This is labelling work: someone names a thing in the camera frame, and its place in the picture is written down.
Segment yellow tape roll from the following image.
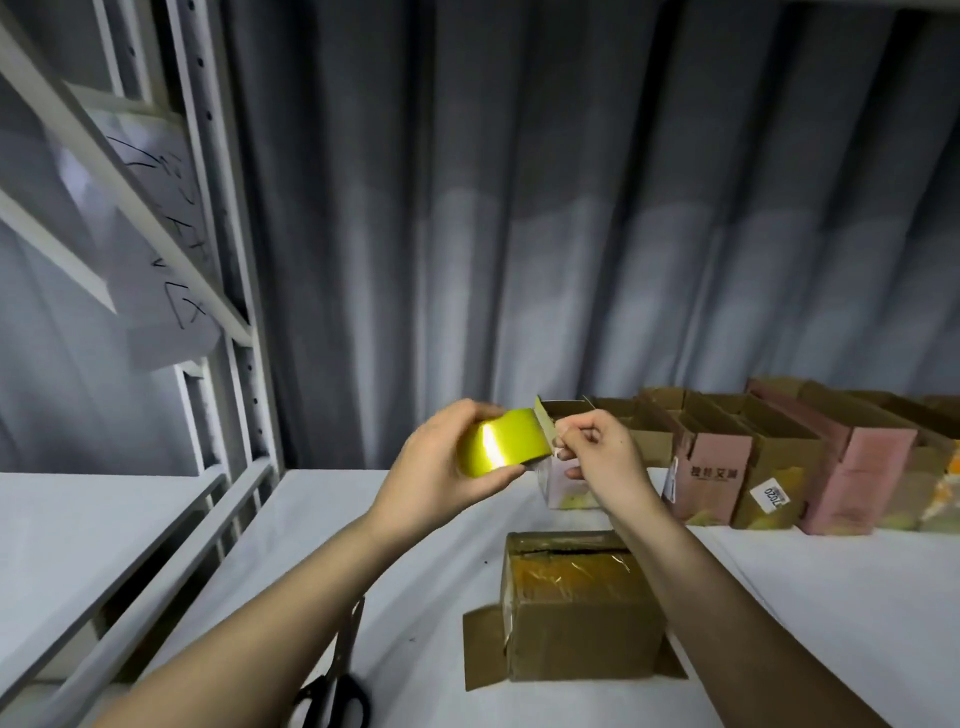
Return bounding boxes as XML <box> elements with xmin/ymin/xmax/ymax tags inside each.
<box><xmin>454</xmin><ymin>406</ymin><xmax>557</xmax><ymax>480</ymax></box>

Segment person's left hand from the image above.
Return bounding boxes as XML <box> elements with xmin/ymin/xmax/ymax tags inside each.
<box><xmin>364</xmin><ymin>397</ymin><xmax>530</xmax><ymax>554</ymax></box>

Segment white metal shelf rack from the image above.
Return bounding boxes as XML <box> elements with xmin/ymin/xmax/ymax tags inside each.
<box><xmin>0</xmin><ymin>0</ymin><xmax>287</xmax><ymax>728</ymax></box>

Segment pink and yellow printed box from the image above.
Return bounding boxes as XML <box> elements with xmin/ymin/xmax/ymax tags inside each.
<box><xmin>532</xmin><ymin>394</ymin><xmax>605</xmax><ymax>513</ymax></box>

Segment person's right forearm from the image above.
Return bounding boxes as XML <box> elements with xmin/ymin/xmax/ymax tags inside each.
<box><xmin>615</xmin><ymin>489</ymin><xmax>894</xmax><ymax>728</ymax></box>

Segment orange and white carton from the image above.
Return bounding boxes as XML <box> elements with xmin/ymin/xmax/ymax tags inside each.
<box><xmin>930</xmin><ymin>442</ymin><xmax>960</xmax><ymax>536</ymax></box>

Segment brown box with 7020 sticker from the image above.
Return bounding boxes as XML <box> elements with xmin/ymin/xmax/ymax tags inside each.
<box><xmin>705</xmin><ymin>391</ymin><xmax>830</xmax><ymax>533</ymax></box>

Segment handwritten paper sheet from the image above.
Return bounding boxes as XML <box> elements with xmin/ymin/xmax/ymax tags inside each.
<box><xmin>67</xmin><ymin>90</ymin><xmax>219</xmax><ymax>279</ymax></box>
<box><xmin>105</xmin><ymin>210</ymin><xmax>227</xmax><ymax>374</ymax></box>

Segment person's left forearm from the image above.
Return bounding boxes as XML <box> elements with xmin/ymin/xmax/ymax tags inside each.
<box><xmin>88</xmin><ymin>513</ymin><xmax>414</xmax><ymax>728</ymax></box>

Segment black scissors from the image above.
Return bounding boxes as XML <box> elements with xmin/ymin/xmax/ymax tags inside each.
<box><xmin>288</xmin><ymin>594</ymin><xmax>374</xmax><ymax>728</ymax></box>

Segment small brown labelled carton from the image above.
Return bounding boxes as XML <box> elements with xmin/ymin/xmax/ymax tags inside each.
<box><xmin>849</xmin><ymin>390</ymin><xmax>960</xmax><ymax>533</ymax></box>

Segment taped brown cardboard box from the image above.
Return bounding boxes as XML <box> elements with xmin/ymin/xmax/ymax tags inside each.
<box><xmin>460</xmin><ymin>528</ymin><xmax>690</xmax><ymax>693</ymax></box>

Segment pink lettered cardboard box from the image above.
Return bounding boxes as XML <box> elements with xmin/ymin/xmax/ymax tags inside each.
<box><xmin>745</xmin><ymin>375</ymin><xmax>921</xmax><ymax>539</ymax></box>
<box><xmin>636</xmin><ymin>385</ymin><xmax>758</xmax><ymax>528</ymax></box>

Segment brown box with white label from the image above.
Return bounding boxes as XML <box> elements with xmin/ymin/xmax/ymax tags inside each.
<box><xmin>585</xmin><ymin>394</ymin><xmax>680</xmax><ymax>470</ymax></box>

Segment person's right hand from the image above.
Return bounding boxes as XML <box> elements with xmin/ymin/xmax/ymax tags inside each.
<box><xmin>552</xmin><ymin>408</ymin><xmax>662</xmax><ymax>519</ymax></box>

